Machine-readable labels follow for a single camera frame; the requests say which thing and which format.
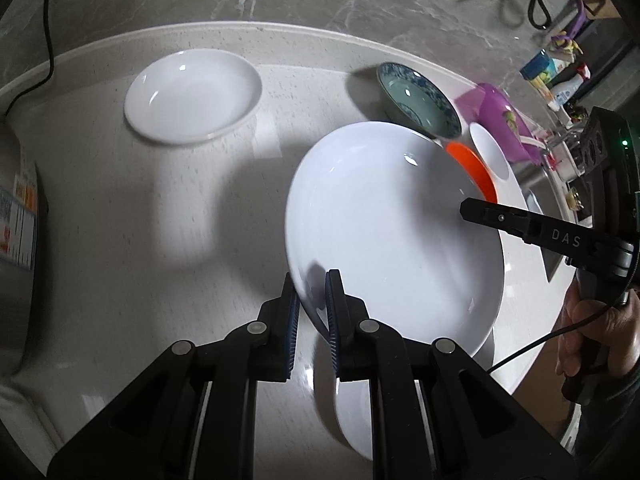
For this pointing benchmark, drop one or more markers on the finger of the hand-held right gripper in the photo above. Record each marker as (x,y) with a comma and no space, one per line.
(525,227)

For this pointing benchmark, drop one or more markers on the white bottle with red cap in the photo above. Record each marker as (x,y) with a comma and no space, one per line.
(567,89)

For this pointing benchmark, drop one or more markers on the grey appliance with label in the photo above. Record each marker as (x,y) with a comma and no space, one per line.
(17,260)

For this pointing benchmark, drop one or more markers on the white bowl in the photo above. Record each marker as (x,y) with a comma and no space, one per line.
(492,152)

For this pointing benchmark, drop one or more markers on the blue patterned bowl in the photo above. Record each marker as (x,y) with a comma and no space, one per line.
(417,102)

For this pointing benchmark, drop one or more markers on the purple plastic bowl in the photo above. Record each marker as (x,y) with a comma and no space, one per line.
(492,105)

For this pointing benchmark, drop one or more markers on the orange bowl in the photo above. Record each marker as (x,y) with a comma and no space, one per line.
(475,170)

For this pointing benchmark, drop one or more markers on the large white plate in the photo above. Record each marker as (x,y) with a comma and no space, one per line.
(380,240)

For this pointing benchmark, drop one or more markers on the small white plate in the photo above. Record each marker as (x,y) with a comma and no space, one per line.
(192,97)

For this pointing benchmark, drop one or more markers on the steel sink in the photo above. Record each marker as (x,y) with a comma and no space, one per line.
(555,220)

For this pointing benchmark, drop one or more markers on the person's right forearm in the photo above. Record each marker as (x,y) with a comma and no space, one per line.
(620,400)

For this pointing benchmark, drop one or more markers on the metal faucet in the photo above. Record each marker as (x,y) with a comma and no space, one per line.
(555,142)

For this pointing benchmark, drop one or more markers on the blue and yellow soap bottle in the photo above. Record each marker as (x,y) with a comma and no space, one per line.
(542,67)

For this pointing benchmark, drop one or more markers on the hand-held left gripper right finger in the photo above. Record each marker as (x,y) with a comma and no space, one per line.
(331,320)

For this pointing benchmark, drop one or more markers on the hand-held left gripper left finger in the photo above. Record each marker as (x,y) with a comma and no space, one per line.
(292,332)

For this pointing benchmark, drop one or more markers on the person's right hand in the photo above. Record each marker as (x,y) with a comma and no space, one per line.
(570,345)

